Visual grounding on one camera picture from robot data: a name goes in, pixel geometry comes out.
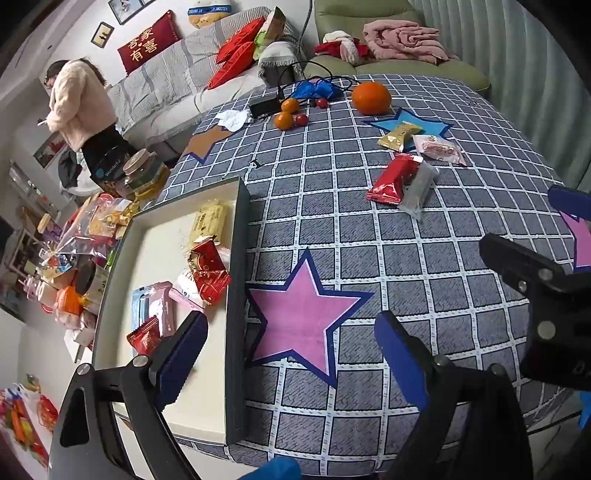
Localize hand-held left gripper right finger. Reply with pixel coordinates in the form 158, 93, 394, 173
374, 310, 536, 480

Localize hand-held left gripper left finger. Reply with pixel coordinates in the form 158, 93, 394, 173
48, 310, 208, 480

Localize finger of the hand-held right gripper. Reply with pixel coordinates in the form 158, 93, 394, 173
549, 185, 591, 219
479, 234, 591, 342

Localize grey box white inside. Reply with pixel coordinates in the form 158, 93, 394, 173
91, 176, 252, 448

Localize clear snack bar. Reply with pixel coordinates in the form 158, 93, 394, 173
398, 159, 440, 221

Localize yellow silver print snack packet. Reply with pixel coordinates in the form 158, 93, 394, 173
378, 121, 424, 151

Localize clear bag of snacks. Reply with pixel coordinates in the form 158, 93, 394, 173
41, 193, 142, 278

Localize person's left hand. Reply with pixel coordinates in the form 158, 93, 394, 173
240, 457, 302, 480

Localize light blue snack packet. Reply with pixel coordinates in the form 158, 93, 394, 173
131, 287, 154, 334

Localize red gold print snack packet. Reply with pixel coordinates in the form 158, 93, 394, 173
186, 236, 232, 304

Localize white tub black lid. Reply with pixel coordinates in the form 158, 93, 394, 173
74, 260, 111, 306

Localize orange container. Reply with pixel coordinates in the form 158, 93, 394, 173
54, 285, 91, 320

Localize pale green curtain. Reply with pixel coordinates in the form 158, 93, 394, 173
411, 0, 591, 195

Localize pale yellow snack packet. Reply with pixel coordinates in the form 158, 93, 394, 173
188, 198, 230, 246

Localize pile of red packets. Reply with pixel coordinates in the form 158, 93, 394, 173
0, 385, 59, 468

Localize clear jar beige lid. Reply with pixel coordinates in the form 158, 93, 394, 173
122, 150, 170, 202

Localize black snack bag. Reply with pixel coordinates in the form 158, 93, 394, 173
89, 147, 136, 193

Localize large orange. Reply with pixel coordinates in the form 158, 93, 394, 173
352, 82, 393, 116

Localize dark cloth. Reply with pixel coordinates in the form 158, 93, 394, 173
57, 150, 87, 191

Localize pink blanket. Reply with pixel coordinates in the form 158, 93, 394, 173
362, 20, 459, 64

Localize white tissue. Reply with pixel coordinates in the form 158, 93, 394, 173
214, 109, 253, 133

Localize blue plastic bag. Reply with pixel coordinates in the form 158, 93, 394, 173
288, 80, 345, 100

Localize black box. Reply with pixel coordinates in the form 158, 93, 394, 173
249, 95, 283, 122

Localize red white plush toy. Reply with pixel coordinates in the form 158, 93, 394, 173
315, 30, 371, 64

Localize green armchair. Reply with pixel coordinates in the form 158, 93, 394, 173
302, 0, 491, 97

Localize red pillow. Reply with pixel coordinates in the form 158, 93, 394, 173
214, 16, 267, 66
205, 41, 257, 91

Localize grey striped sofa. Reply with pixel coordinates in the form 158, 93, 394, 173
108, 7, 303, 148

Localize grey fringed throw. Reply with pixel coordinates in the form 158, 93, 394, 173
257, 36, 302, 80

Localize red cushion gold letters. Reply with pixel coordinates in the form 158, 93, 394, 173
117, 10, 184, 75

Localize green yellow printed cushion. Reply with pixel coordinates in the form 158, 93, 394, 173
252, 6, 287, 59

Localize yellow white plush toy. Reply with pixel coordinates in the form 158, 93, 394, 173
187, 0, 242, 29

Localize red wall picture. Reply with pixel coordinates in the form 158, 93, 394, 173
33, 132, 66, 169

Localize black cable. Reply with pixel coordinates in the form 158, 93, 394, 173
276, 60, 362, 101

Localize small picture frame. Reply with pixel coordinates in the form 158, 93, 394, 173
90, 21, 115, 47

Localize large picture frame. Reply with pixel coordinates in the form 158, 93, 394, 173
108, 0, 158, 25

